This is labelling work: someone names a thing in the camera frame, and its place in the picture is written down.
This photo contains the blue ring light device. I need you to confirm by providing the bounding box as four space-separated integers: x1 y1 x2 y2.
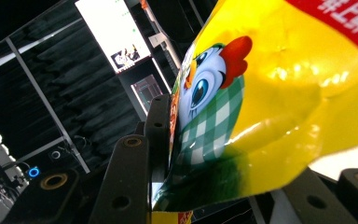
27 166 41 179

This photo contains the grey metal frame pole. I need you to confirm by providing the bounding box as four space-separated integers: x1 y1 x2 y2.
5 36 91 175

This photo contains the small monitor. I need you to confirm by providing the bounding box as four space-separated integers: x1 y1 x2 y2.
130 74 165 117

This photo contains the dark curtain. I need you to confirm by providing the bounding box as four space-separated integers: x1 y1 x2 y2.
0 12 148 162

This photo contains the large bright monitor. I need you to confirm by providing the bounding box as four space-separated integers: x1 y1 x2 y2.
74 0 153 76

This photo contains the yellow pouch with green cap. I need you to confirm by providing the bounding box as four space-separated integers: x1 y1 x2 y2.
150 0 358 224

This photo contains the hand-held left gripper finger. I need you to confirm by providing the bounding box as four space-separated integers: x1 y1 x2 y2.
135 93 173 207

